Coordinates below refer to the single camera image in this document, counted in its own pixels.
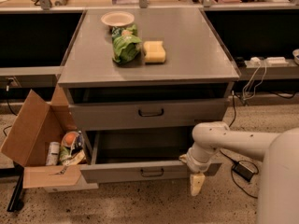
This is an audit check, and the green chip bag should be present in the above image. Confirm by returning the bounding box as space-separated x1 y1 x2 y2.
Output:
112 24 142 64

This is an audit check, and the orange snack bag in box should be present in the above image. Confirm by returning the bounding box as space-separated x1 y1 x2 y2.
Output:
59 131 86 166

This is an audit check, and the white can in box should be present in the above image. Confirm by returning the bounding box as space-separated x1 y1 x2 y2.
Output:
46 142 60 166

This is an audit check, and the black power adapter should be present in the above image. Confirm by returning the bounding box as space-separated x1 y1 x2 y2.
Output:
233 162 254 182

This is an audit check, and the white paper bowl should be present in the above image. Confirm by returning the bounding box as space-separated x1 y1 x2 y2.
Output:
101 11 135 27

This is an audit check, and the black power cable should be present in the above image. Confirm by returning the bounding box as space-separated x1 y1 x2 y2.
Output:
220 91 260 200

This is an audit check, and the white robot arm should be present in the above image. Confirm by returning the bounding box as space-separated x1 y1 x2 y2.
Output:
179 122 299 224

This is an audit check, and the black table leg left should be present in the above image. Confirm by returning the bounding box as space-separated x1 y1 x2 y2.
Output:
7 172 24 213

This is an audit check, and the grey top drawer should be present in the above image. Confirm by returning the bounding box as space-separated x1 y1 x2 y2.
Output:
69 98 228 131

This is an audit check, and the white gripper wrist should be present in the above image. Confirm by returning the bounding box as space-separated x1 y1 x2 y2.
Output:
178 143 218 196

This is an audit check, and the grey drawer cabinet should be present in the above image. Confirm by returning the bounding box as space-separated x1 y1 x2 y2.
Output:
59 7 239 183

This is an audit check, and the grey drawer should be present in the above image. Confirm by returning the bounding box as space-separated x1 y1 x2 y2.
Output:
69 98 228 131
79 130 222 184

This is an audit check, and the white power strip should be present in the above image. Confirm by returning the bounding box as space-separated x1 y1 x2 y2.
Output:
247 57 289 67

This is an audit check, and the brown cardboard box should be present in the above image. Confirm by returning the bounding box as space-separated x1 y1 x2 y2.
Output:
1 87 98 192

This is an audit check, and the yellow sponge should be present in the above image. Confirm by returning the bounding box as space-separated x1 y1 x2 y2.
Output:
143 41 166 63

